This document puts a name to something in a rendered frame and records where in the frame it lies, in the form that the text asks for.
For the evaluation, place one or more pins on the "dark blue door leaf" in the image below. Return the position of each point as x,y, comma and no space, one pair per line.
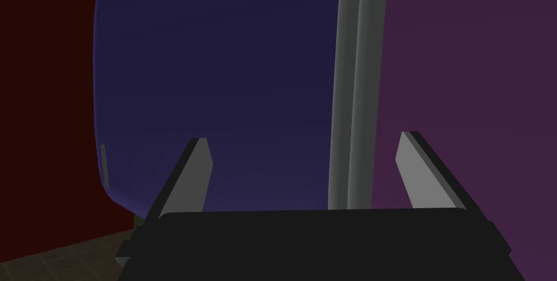
217,89

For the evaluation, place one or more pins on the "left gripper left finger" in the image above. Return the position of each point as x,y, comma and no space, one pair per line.
191,181

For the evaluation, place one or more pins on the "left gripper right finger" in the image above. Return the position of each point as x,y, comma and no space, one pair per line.
424,176

